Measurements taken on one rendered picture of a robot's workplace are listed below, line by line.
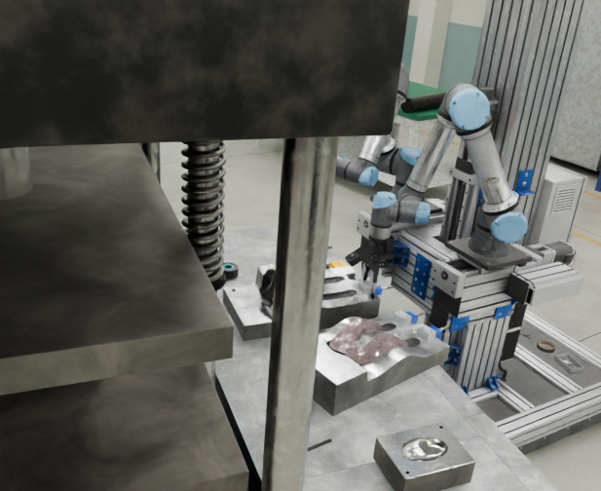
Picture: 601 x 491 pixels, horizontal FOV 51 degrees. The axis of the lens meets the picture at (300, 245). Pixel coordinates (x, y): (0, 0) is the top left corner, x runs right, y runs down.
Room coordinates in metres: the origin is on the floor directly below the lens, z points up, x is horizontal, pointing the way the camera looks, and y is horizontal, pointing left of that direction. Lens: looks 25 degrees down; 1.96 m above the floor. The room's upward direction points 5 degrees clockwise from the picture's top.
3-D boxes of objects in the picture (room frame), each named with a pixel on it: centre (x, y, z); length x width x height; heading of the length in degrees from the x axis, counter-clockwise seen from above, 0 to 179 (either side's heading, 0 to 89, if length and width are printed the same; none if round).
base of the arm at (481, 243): (2.10, -0.69, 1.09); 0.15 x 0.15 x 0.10
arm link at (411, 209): (2.00, -0.37, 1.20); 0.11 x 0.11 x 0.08; 87
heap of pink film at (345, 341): (1.66, -0.24, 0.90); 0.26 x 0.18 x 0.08; 130
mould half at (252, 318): (1.95, -0.02, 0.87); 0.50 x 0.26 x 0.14; 113
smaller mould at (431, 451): (1.21, -0.35, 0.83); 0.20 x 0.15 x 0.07; 113
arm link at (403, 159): (2.53, -0.43, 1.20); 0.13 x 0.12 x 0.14; 54
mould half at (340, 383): (1.65, -0.24, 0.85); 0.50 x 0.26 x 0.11; 130
